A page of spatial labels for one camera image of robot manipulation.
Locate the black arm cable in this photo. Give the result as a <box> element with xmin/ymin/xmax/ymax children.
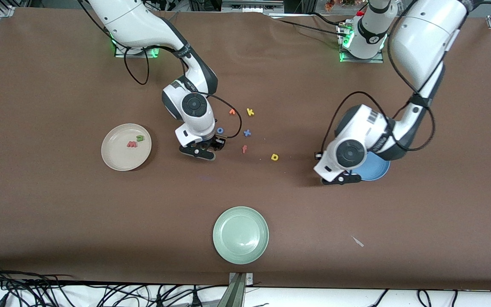
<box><xmin>320</xmin><ymin>0</ymin><xmax>468</xmax><ymax>154</ymax></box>
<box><xmin>124</xmin><ymin>47</ymin><xmax>243</xmax><ymax>139</ymax></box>

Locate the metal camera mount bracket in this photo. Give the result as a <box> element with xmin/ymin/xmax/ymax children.
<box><xmin>228</xmin><ymin>272</ymin><xmax>254</xmax><ymax>307</ymax></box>

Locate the brown paper table cover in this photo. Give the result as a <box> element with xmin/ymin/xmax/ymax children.
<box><xmin>0</xmin><ymin>6</ymin><xmax>491</xmax><ymax>290</ymax></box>

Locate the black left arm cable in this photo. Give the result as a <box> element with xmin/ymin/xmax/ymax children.
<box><xmin>320</xmin><ymin>0</ymin><xmax>468</xmax><ymax>154</ymax></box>

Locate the black cable bundle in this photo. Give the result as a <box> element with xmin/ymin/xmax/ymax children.
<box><xmin>0</xmin><ymin>262</ymin><xmax>229</xmax><ymax>307</ymax></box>

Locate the grey metal box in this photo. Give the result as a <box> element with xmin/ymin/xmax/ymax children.
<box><xmin>221</xmin><ymin>0</ymin><xmax>284</xmax><ymax>12</ymax></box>

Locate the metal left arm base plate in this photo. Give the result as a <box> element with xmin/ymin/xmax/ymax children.
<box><xmin>339</xmin><ymin>21</ymin><xmax>384</xmax><ymax>64</ymax></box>

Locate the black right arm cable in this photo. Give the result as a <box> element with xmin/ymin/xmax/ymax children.
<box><xmin>124</xmin><ymin>47</ymin><xmax>243</xmax><ymax>139</ymax></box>

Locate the green plate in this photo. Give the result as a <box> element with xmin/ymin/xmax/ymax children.
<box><xmin>212</xmin><ymin>206</ymin><xmax>269</xmax><ymax>265</ymax></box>

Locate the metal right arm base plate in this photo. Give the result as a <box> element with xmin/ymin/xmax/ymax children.
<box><xmin>115</xmin><ymin>43</ymin><xmax>162</xmax><ymax>58</ymax></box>

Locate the blue plate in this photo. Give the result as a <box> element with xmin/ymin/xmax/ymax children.
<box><xmin>350</xmin><ymin>151</ymin><xmax>391</xmax><ymax>182</ymax></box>

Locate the black table cable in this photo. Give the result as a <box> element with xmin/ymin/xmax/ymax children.
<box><xmin>277</xmin><ymin>19</ymin><xmax>346</xmax><ymax>37</ymax></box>
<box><xmin>312</xmin><ymin>12</ymin><xmax>348</xmax><ymax>27</ymax></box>

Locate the beige brown plate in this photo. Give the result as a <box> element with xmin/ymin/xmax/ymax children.
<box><xmin>101</xmin><ymin>123</ymin><xmax>153</xmax><ymax>172</ymax></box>

